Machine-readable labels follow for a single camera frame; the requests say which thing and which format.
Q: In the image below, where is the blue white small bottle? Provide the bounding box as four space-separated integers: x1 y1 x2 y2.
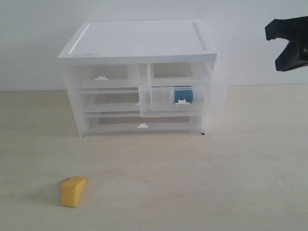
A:
170 86 205 104

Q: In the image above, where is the yellow sponge wedge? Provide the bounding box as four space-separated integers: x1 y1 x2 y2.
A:
59 177 87 208

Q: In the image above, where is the clear bottom drawer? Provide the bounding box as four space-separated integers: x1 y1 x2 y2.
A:
79 115 208 137

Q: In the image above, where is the clear drawer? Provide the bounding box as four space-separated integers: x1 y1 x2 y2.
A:
79 115 208 137
138 63 228 117
74 88 140 113
65 64 148 89

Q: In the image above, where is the white plastic drawer cabinet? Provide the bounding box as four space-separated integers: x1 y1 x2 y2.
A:
58 20 218 132

